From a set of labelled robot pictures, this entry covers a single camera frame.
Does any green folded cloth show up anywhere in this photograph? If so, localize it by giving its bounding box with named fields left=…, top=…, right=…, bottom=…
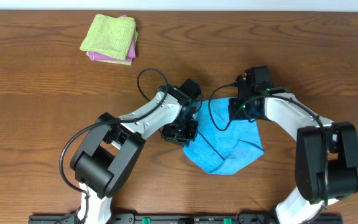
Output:
left=80, top=14, right=137, bottom=61

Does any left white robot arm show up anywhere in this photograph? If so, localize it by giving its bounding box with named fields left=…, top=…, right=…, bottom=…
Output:
left=70, top=79, right=201, bottom=223

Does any blue cloth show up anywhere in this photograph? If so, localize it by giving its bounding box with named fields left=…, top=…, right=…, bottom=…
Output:
left=183, top=98, right=264, bottom=175

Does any left black cable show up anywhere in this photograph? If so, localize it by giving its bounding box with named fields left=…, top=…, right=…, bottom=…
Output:
left=58, top=68, right=203, bottom=224

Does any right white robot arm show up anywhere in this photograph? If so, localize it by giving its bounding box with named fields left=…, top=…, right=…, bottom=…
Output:
left=228, top=66, right=358, bottom=223

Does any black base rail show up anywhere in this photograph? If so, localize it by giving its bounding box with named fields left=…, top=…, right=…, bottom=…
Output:
left=28, top=211, right=343, bottom=224

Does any light green bottom cloth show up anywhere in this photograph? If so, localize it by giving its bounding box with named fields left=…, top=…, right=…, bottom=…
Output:
left=86, top=31, right=138, bottom=65

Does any pink folded cloth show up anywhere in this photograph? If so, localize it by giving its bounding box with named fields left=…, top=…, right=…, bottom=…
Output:
left=86, top=15, right=137, bottom=62

